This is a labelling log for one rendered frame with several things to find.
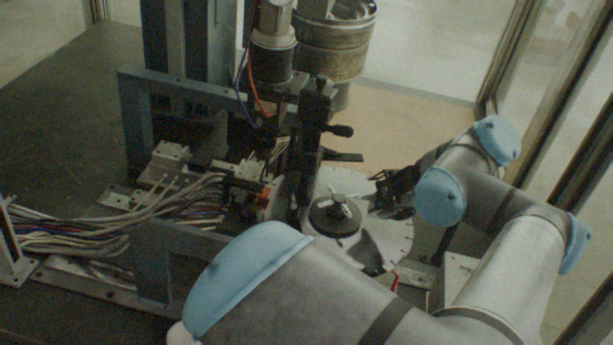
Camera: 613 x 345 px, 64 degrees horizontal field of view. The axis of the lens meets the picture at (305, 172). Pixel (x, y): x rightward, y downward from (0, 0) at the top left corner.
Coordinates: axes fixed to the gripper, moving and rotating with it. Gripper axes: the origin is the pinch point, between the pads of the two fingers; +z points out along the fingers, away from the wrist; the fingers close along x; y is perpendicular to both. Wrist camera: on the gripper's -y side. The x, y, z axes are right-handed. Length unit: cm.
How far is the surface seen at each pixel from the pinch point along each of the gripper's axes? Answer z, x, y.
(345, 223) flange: 3.3, 1.4, 5.6
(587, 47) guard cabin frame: -30, -26, -46
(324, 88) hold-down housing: -17.6, -16.4, 18.8
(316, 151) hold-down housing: -7.5, -9.6, 16.0
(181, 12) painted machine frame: 30, -67, 23
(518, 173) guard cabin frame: 2, -8, -54
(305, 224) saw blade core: 7.2, -0.1, 12.6
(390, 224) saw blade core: 1.2, 3.1, -4.2
